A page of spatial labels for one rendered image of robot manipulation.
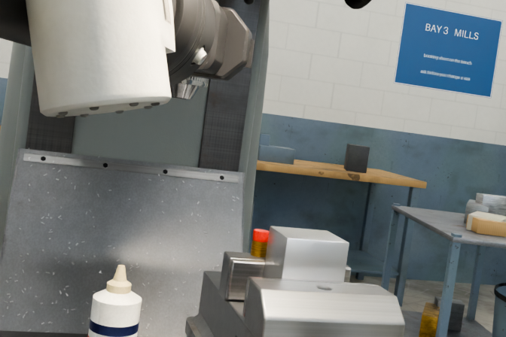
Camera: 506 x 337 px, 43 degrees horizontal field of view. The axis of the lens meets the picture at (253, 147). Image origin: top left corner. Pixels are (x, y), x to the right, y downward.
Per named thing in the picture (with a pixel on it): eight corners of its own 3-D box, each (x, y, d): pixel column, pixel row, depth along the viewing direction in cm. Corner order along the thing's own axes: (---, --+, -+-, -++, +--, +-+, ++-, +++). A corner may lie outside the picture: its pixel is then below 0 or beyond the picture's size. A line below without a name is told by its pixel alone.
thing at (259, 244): (268, 257, 63) (271, 232, 63) (252, 256, 63) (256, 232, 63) (263, 253, 65) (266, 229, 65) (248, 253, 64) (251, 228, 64)
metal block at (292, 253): (340, 308, 58) (349, 242, 58) (278, 305, 57) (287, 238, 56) (318, 290, 63) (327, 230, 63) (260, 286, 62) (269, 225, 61)
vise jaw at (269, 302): (402, 350, 54) (409, 303, 53) (260, 346, 50) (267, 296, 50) (370, 325, 59) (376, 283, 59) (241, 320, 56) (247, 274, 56)
